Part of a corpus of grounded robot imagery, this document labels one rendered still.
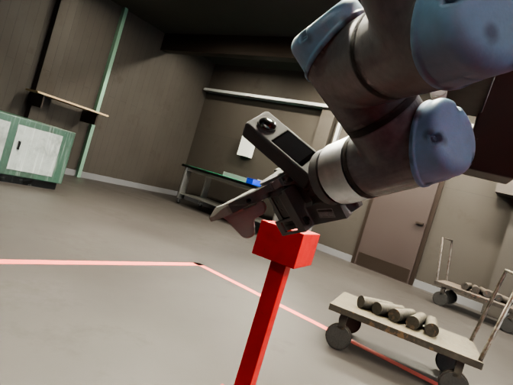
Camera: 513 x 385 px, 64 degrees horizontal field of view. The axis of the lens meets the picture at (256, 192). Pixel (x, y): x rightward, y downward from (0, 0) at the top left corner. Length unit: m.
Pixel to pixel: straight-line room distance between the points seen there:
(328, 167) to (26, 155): 5.79
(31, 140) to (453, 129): 5.90
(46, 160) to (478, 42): 6.11
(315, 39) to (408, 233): 7.20
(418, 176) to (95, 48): 8.64
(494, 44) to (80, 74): 8.62
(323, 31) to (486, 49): 0.16
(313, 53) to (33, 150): 5.87
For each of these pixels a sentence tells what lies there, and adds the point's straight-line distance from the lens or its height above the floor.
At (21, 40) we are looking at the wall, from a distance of 8.34.
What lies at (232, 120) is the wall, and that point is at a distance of 9.94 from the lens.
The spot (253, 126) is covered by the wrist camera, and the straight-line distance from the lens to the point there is 0.53.
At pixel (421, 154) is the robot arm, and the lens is 0.39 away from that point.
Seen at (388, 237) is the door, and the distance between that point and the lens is 7.62.
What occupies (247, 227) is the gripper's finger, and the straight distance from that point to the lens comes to 0.58.
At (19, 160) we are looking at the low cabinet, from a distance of 6.12.
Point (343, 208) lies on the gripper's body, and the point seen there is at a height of 0.92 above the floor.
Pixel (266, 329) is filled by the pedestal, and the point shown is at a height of 0.44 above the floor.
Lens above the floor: 0.92
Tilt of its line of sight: 1 degrees down
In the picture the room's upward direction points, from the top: 17 degrees clockwise
